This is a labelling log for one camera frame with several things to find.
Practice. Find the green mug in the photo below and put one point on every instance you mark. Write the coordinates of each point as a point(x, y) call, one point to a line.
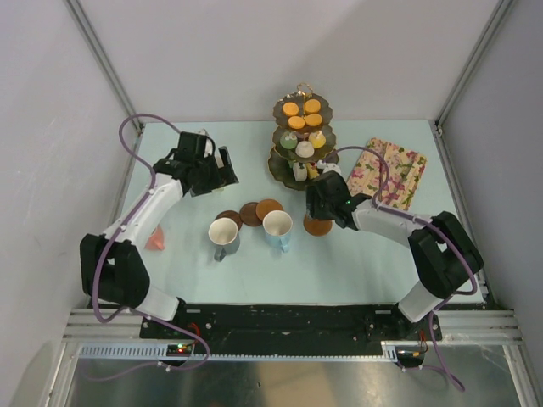
point(209, 179)

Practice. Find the three-tier dark cake stand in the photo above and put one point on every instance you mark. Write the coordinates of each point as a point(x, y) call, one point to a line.
point(303, 139)

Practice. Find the yellow round pastry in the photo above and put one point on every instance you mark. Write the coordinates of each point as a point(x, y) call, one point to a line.
point(317, 139)

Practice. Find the circuit board with leds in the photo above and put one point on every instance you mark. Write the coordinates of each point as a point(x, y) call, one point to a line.
point(179, 349)

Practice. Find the orange macaron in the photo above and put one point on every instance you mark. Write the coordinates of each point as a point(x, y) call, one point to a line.
point(290, 109)
point(312, 106)
point(313, 120)
point(296, 122)

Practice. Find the aluminium frame post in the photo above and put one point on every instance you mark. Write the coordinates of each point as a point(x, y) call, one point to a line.
point(491, 28)
point(98, 51)

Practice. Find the light wooden coaster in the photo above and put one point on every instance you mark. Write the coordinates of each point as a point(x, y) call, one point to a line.
point(265, 206)

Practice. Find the grey mug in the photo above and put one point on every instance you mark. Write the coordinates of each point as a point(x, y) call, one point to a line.
point(224, 235)

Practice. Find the blue mug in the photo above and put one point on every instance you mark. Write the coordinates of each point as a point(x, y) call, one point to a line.
point(278, 227)

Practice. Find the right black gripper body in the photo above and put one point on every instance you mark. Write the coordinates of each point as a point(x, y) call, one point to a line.
point(316, 208)

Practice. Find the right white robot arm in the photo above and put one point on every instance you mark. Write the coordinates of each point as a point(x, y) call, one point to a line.
point(444, 255)

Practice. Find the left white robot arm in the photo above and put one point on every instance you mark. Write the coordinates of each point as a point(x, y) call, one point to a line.
point(112, 267)

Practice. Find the pink mug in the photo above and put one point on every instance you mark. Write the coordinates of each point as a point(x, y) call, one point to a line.
point(156, 241)

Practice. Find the left aluminium frame post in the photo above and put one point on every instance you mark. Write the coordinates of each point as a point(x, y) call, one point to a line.
point(98, 51)

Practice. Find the right aluminium frame post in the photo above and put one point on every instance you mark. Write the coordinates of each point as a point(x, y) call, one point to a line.
point(491, 28)

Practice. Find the dark walnut coaster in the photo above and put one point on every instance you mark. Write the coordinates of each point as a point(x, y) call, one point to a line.
point(232, 215)
point(248, 214)

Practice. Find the white cupcake pastry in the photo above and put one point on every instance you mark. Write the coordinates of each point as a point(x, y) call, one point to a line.
point(304, 149)

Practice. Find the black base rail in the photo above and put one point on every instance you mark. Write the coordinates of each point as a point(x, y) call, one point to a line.
point(289, 331)

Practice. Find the wooden coaster stack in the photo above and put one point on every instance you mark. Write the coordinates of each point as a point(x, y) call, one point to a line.
point(317, 228)

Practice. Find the white cup pastry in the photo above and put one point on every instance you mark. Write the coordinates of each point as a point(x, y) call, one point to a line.
point(299, 172)

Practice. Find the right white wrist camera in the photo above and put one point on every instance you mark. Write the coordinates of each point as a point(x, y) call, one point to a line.
point(325, 167)

